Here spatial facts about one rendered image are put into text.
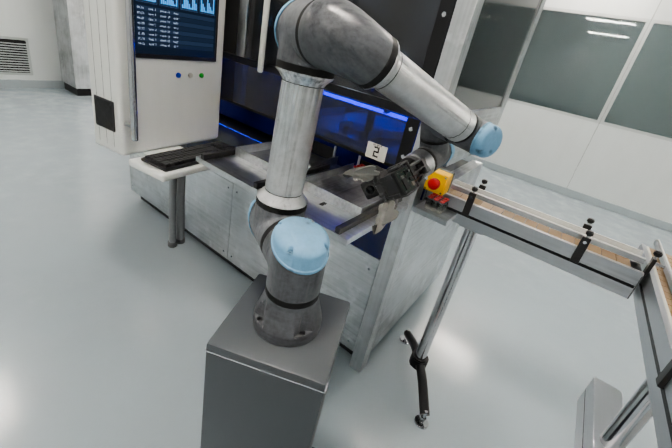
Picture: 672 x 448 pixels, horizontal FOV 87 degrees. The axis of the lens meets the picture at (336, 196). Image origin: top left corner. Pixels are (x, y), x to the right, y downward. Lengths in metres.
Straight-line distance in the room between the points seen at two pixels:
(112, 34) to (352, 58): 1.06
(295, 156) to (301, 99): 0.12
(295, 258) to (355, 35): 0.39
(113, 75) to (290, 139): 0.94
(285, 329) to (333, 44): 0.54
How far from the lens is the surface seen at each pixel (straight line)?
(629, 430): 1.28
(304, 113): 0.71
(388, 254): 1.42
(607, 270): 1.37
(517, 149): 5.87
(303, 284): 0.70
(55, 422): 1.74
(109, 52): 1.54
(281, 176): 0.75
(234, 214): 2.00
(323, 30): 0.60
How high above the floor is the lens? 1.38
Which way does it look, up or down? 24 degrees down
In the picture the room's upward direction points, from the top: 12 degrees clockwise
